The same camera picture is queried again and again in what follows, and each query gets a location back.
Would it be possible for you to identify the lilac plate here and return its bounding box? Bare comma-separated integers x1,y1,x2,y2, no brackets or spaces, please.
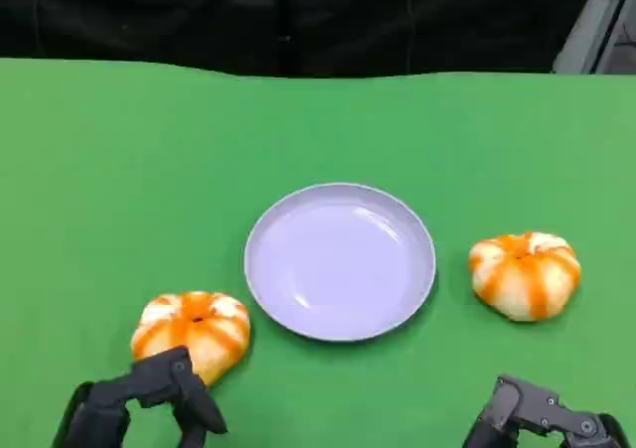
243,182,438,344

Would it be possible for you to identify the grey metal frame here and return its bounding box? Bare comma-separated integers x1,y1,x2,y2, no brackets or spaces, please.
552,0,636,75

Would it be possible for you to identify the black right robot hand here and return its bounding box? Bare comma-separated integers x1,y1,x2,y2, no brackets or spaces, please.
461,373,632,448

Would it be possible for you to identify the green table cloth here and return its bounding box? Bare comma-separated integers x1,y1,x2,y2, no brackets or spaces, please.
0,56,636,448

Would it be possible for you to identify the orange and white bread roll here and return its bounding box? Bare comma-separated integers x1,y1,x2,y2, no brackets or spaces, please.
468,230,582,324
129,291,251,387

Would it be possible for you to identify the black backdrop curtain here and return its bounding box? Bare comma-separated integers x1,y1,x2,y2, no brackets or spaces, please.
0,0,600,79

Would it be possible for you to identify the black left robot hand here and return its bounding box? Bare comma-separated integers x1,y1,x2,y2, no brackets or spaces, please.
52,346,230,448

